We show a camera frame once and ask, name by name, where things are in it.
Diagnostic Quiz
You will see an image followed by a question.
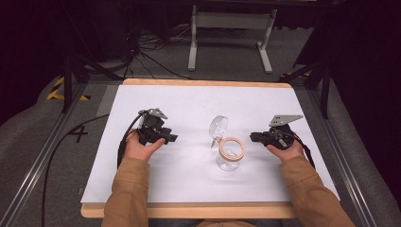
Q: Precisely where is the person's left hand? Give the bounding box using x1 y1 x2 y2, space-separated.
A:
122 129 166 164

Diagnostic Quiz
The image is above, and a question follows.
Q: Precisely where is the bundle of floor cables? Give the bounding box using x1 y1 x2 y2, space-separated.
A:
124 23 195 80

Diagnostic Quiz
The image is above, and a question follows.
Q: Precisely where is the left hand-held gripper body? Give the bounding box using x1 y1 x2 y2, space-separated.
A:
136 108 169 147

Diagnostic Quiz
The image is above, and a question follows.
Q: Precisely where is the person's right hand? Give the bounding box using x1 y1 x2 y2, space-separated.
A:
266 140 305 164

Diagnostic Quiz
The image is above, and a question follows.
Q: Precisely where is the white metal stand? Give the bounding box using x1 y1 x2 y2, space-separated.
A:
187 4 279 75

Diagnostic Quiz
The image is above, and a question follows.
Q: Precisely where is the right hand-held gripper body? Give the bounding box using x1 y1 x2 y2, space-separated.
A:
263 113 305 151

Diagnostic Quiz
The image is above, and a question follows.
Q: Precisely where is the aluminium floor rail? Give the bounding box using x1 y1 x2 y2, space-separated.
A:
0 80 90 227
306 88 378 227

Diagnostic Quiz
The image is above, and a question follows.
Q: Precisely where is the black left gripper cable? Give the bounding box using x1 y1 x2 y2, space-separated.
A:
116 113 148 170

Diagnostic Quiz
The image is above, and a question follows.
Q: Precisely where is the black tripod stand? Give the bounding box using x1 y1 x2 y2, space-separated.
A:
61 51 125 114
276 59 333 120

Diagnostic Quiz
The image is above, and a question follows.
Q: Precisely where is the white table mat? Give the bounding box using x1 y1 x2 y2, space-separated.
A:
80 84 341 204

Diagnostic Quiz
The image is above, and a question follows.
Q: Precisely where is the yellow black floor tape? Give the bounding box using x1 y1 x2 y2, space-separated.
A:
45 76 92 102

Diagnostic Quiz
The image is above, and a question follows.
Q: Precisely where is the clear glass jar hinged lid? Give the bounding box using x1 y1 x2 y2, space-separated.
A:
208 114 247 172

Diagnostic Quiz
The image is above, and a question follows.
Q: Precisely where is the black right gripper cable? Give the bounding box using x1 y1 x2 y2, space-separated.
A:
292 131 317 170

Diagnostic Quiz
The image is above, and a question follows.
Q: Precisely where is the black floor cable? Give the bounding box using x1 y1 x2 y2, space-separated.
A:
40 113 111 227

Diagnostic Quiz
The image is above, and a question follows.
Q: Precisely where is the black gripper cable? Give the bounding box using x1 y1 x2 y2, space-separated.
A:
116 113 148 170
292 131 317 170

